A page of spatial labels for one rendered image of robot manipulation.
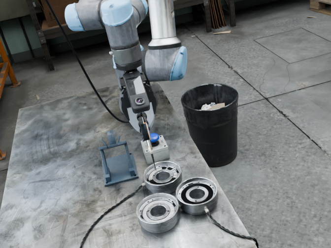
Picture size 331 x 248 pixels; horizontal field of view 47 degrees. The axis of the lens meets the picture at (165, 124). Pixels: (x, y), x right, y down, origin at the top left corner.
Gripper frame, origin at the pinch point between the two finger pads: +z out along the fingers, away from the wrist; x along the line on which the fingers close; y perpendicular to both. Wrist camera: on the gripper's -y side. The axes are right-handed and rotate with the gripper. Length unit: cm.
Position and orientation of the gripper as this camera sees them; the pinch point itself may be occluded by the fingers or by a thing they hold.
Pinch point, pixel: (144, 128)
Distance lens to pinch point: 108.3
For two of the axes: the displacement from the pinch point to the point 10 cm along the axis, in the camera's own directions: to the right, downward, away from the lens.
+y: -2.0, -4.9, 8.5
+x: -9.7, 2.4, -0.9
